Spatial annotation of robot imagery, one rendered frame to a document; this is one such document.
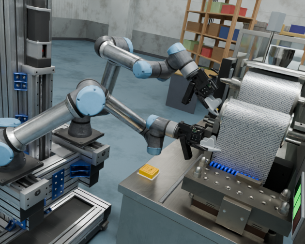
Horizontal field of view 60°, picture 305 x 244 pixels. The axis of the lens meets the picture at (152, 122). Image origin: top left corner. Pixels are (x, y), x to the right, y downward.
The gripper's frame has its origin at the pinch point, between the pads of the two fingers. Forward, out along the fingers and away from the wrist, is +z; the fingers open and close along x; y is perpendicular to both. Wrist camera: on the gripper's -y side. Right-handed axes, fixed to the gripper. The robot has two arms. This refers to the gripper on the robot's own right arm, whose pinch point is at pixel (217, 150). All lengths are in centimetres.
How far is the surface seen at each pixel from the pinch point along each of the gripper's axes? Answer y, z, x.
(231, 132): 10.2, 3.2, -0.3
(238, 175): -4.2, 11.9, -6.3
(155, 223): -28.8, -11.8, -25.9
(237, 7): 95, -124, 508
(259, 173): -2.7, 18.6, -0.3
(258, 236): -17.7, 25.5, -18.8
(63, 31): -74, -860, 733
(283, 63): 36, 11, 72
